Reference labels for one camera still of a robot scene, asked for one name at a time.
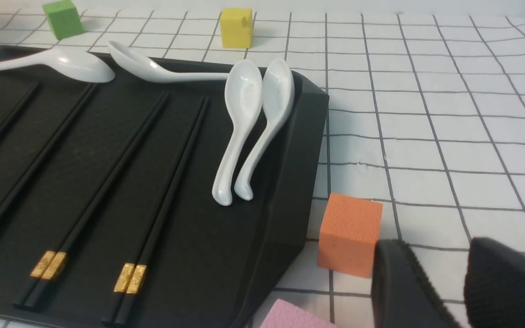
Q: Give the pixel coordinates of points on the yellow foam cube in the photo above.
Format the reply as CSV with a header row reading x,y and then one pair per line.
x,y
236,28

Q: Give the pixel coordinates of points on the pink foam block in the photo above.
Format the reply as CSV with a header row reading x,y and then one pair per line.
x,y
286,315

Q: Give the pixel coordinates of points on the white ceramic spoon upright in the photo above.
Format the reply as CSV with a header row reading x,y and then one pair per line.
x,y
277,103
242,96

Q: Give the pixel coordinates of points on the white ceramic spoon upright left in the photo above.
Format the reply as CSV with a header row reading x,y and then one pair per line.
x,y
242,96

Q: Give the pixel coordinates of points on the white ceramic spoon horizontal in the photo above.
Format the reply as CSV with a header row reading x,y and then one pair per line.
x,y
145,68

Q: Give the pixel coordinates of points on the orange foam cube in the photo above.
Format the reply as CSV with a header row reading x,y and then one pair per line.
x,y
348,235

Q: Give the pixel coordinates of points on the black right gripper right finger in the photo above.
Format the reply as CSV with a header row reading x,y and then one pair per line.
x,y
494,289

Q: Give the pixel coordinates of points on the white ceramic spoon far left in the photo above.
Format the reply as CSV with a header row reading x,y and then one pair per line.
x,y
76,64

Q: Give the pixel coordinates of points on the black chopstick gold band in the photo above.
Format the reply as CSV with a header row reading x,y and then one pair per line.
x,y
2,123
120,313
72,181
50,267
128,268
20,183

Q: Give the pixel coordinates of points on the green foam cube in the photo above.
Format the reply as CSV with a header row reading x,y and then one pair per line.
x,y
63,19

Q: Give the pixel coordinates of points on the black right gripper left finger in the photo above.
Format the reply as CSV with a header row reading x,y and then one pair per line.
x,y
402,295

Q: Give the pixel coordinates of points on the white grid tablecloth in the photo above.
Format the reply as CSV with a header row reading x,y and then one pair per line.
x,y
426,115

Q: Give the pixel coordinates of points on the black rectangular tray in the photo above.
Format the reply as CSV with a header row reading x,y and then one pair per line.
x,y
213,266

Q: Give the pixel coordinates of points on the white ceramic spoon upright right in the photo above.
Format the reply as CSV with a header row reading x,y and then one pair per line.
x,y
277,103

